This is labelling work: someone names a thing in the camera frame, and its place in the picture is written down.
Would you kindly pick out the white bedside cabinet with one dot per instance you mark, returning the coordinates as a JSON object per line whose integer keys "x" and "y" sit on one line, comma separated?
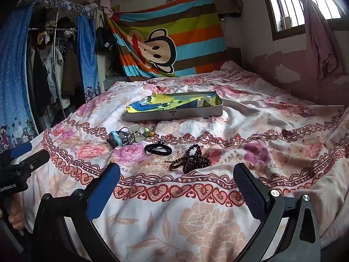
{"x": 109, "y": 73}

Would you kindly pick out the silver hair claw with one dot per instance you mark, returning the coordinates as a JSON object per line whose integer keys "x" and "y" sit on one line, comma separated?
{"x": 135, "y": 134}

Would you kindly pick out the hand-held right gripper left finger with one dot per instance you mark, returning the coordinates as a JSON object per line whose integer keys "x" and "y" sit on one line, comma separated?
{"x": 105, "y": 188}

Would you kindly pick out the cardboard box with cartoon lining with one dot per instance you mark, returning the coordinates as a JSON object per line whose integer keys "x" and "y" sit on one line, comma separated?
{"x": 174, "y": 106}

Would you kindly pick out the pink hanging cloth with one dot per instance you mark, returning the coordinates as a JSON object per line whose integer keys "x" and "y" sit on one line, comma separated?
{"x": 319, "y": 32}

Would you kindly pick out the hanging clothes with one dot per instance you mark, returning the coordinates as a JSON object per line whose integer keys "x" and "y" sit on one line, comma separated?
{"x": 51, "y": 68}

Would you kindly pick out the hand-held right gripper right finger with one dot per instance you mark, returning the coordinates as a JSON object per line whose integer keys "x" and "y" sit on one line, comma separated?
{"x": 248, "y": 191}

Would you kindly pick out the striped monkey blanket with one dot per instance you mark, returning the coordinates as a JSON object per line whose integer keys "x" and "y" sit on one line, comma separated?
{"x": 169, "y": 32}

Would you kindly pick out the floral bedsheet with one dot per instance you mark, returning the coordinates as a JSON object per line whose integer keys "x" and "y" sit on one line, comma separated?
{"x": 174, "y": 210}

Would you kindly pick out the person's left hand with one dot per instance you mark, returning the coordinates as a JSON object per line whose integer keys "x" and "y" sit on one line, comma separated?
{"x": 17, "y": 218}

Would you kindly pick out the wall shelf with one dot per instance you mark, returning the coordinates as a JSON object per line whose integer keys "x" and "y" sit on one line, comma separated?
{"x": 227, "y": 4}

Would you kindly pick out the wooden headboard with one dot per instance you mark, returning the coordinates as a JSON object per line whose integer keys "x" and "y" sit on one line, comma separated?
{"x": 234, "y": 56}

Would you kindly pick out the barred window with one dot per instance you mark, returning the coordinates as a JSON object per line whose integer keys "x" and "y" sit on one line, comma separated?
{"x": 283, "y": 8}

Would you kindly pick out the blue smartwatch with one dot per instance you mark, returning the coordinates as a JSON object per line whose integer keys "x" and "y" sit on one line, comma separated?
{"x": 114, "y": 139}

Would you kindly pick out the blue dotted wardrobe curtain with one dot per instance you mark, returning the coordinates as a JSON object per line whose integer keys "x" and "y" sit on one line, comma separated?
{"x": 13, "y": 73}

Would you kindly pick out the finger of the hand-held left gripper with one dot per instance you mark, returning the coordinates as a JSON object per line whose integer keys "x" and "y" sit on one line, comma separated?
{"x": 20, "y": 149}
{"x": 36, "y": 158}

